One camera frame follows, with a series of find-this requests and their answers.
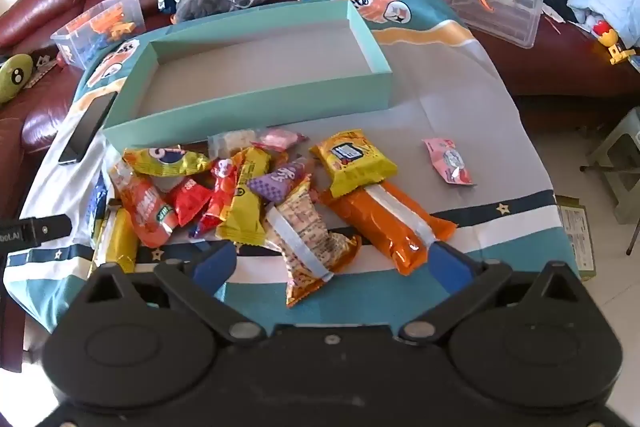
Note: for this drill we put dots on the gold yellow snack packet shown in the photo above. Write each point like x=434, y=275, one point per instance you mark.
x=122, y=239

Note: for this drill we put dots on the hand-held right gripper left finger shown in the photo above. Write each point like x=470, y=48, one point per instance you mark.
x=216, y=266

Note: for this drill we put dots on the clear packet white snack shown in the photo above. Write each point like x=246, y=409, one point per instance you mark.
x=232, y=142

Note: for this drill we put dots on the small pink snack packet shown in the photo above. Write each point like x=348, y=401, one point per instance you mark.
x=450, y=162

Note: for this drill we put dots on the pink candy packet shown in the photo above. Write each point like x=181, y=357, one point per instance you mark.
x=280, y=138

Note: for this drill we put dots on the orange pink snack packet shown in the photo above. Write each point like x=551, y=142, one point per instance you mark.
x=147, y=207

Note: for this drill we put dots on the flat cardboard box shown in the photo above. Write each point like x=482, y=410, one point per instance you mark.
x=577, y=237

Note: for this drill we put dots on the yellow chips packet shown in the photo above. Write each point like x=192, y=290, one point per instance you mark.
x=165, y=162

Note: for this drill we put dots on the purple snack packet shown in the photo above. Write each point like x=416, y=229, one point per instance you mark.
x=280, y=182

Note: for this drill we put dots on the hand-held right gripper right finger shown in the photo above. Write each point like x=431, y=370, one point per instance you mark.
x=450, y=266

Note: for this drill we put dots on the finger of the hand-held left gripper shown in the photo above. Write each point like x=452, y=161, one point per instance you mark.
x=47, y=232

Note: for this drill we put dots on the blue snack packet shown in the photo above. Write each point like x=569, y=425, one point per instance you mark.
x=99, y=207

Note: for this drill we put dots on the yellow biscuit packet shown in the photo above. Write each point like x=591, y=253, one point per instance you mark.
x=352, y=162

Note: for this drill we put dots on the red rainbow candy packet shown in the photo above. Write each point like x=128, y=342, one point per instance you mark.
x=220, y=197

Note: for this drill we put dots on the grey plastic stool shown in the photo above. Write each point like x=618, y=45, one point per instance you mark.
x=620, y=157

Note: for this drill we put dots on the green plush toy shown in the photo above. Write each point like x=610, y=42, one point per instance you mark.
x=12, y=77

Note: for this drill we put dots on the clear bin of orange toys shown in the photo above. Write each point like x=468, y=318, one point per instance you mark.
x=100, y=27

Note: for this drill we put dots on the clear plastic lidded container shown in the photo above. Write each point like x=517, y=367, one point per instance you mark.
x=500, y=2

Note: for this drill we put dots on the black smartphone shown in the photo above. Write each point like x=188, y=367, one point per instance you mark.
x=87, y=127

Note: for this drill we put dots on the yellow long snack bar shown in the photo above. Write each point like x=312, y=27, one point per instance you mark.
x=247, y=202

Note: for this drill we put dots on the orange speckled snack bag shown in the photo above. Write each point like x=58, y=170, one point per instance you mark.
x=307, y=247

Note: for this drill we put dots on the teal cardboard box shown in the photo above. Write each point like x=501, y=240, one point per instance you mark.
x=260, y=57

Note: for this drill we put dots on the black patterned strip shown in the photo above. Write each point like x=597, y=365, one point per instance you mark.
x=42, y=72

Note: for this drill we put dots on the orange long snack packet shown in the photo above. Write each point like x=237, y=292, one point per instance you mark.
x=390, y=227

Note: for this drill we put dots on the yellow red toy figure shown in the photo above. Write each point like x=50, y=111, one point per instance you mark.
x=612, y=42

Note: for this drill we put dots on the red snack packet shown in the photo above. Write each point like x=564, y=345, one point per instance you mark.
x=190, y=202

